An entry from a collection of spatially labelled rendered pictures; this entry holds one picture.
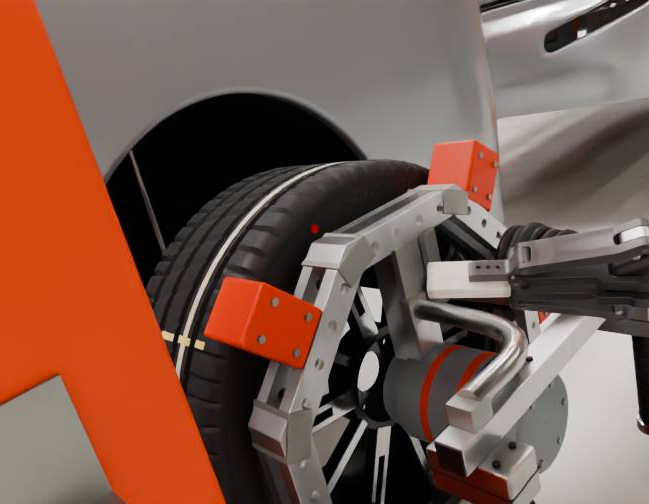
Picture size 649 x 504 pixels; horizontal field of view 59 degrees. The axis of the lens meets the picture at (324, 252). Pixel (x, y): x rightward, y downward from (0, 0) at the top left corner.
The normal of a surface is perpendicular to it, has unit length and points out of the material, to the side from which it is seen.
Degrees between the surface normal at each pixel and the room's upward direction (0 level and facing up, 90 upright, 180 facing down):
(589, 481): 0
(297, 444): 90
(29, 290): 90
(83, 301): 90
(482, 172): 90
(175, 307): 47
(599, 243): 36
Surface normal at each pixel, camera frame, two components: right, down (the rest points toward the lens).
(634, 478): -0.25, -0.92
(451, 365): -0.46, -0.75
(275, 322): 0.67, 0.06
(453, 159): -0.71, -0.22
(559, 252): -0.48, -0.52
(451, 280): -0.27, -0.54
